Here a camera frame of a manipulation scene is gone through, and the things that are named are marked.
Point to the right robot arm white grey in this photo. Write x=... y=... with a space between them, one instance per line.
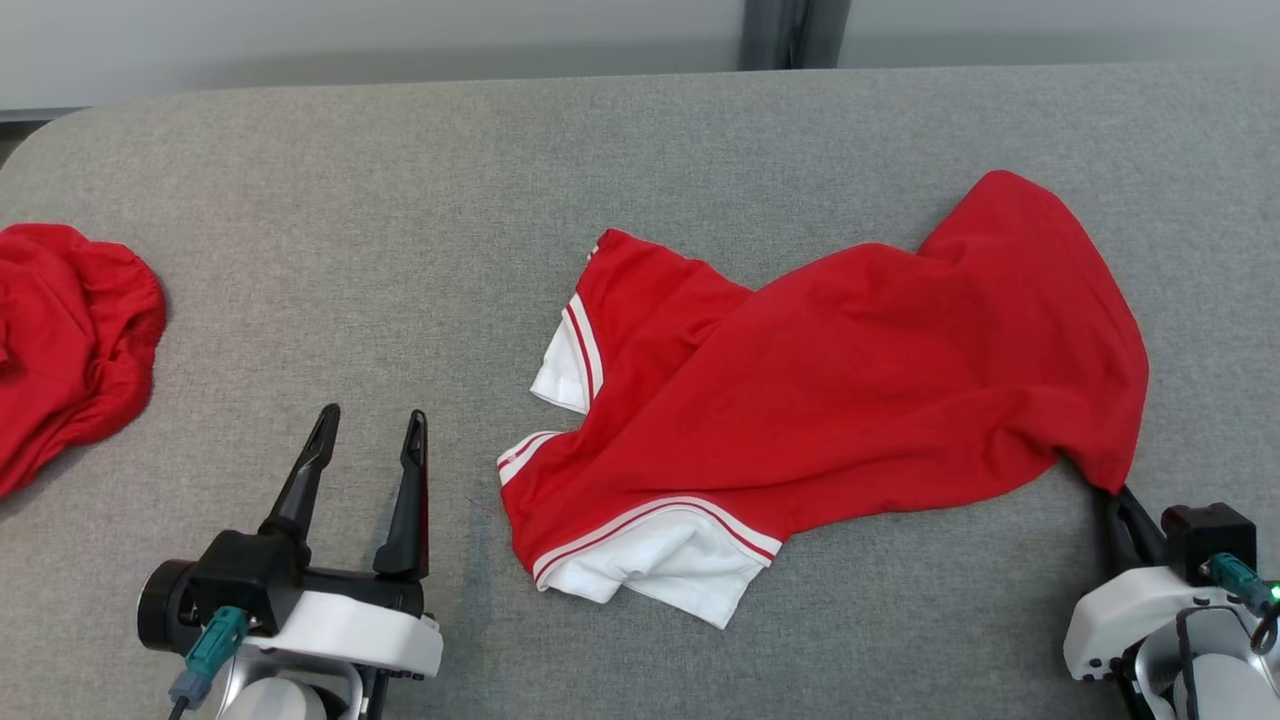
x=1225 y=690

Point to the grey metal partition post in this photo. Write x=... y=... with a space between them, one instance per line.
x=790 y=35

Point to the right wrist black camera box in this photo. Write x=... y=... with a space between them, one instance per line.
x=1205 y=540

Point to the red shorts white stripes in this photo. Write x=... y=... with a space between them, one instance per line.
x=70 y=340

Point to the red T-shirt white sleeves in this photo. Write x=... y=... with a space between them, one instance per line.
x=850 y=400

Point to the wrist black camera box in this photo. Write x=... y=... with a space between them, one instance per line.
x=1205 y=540
x=240 y=575

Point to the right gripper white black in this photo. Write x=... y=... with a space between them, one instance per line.
x=1110 y=620

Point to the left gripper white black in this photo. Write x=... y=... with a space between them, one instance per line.
x=360 y=630

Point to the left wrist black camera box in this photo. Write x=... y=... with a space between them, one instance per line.
x=240 y=575

